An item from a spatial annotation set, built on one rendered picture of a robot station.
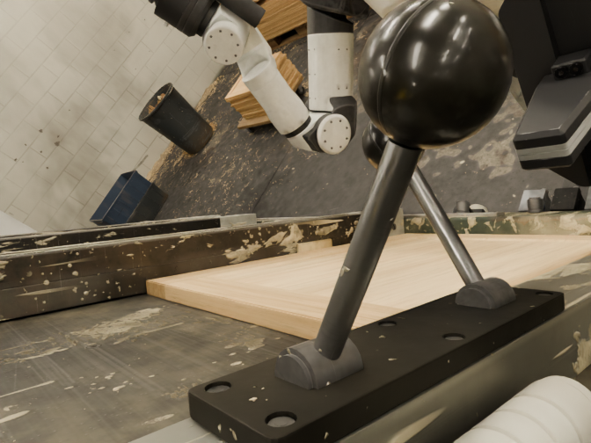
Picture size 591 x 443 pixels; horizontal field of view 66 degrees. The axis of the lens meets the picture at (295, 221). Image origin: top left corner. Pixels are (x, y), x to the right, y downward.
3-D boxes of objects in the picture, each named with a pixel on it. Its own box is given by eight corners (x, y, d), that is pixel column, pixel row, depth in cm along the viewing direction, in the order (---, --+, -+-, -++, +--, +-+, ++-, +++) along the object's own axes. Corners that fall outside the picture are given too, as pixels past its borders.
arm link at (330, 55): (333, 141, 104) (332, 36, 97) (368, 149, 93) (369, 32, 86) (288, 148, 99) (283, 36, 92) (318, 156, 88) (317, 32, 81)
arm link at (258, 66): (209, 18, 84) (253, 76, 91) (199, 33, 78) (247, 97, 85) (237, -4, 82) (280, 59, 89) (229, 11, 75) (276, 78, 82)
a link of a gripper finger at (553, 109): (502, 157, 20) (546, 90, 23) (585, 148, 18) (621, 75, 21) (491, 126, 19) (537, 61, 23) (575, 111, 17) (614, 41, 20)
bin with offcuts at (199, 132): (224, 120, 496) (178, 77, 461) (200, 157, 480) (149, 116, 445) (202, 126, 536) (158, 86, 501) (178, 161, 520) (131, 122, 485)
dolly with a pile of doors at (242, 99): (313, 83, 397) (282, 48, 375) (284, 130, 380) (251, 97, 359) (272, 96, 445) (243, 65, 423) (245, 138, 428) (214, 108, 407)
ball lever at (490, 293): (544, 299, 23) (419, 98, 28) (511, 315, 21) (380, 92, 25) (485, 324, 26) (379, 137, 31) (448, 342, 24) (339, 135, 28)
